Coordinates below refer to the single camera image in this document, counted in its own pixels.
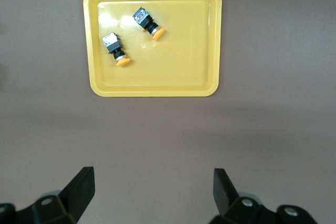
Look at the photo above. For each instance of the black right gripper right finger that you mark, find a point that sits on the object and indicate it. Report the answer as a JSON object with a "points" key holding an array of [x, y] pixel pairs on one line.
{"points": [[225, 203]]}

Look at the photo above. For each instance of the yellow plastic tray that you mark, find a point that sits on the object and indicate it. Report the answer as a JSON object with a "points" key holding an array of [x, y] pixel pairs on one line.
{"points": [[170, 64]]}

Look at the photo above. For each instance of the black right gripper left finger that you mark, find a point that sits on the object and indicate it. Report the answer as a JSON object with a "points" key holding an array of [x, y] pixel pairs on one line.
{"points": [[78, 195]]}

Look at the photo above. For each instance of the yellow push button switch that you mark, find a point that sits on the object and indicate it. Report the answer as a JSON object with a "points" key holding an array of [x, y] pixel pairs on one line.
{"points": [[147, 22], [113, 44]]}

